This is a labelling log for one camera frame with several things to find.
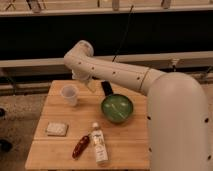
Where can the black object at left edge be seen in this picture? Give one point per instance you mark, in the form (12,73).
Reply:
(5,145)

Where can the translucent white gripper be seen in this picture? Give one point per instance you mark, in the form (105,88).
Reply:
(85,79)

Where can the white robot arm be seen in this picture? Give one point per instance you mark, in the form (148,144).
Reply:
(177,107)

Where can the green pan with black handle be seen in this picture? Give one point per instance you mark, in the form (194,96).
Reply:
(117,108)

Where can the red chili pepper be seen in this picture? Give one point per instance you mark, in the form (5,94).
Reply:
(80,146)

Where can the white square sponge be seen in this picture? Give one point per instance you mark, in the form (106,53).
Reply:
(56,129)

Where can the clear bottle with white label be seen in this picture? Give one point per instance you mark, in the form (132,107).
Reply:
(100,149)

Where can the white ceramic cup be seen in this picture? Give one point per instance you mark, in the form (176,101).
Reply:
(70,93)

